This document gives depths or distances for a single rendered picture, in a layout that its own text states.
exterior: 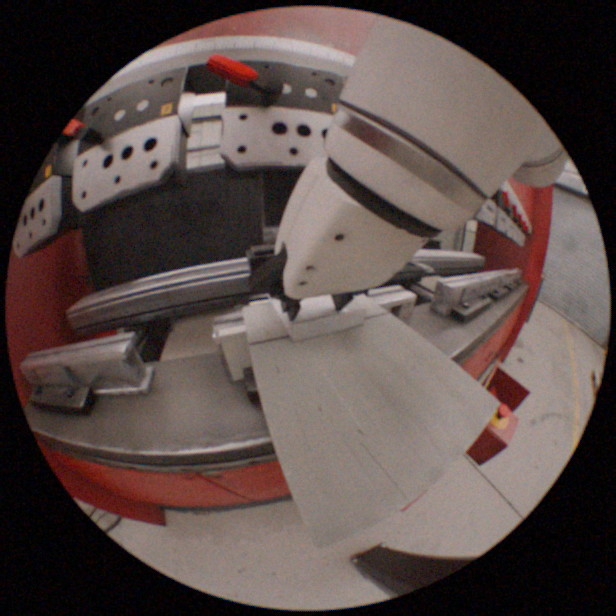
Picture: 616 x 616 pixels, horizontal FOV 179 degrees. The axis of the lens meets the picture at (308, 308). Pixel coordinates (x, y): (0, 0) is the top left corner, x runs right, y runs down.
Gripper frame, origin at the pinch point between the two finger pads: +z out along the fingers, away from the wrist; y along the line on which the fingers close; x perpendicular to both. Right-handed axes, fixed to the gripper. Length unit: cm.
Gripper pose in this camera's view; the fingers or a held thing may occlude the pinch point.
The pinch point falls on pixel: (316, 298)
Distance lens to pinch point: 22.1
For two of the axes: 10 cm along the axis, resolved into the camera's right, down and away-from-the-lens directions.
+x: 2.7, 9.1, -3.1
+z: -2.4, 3.8, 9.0
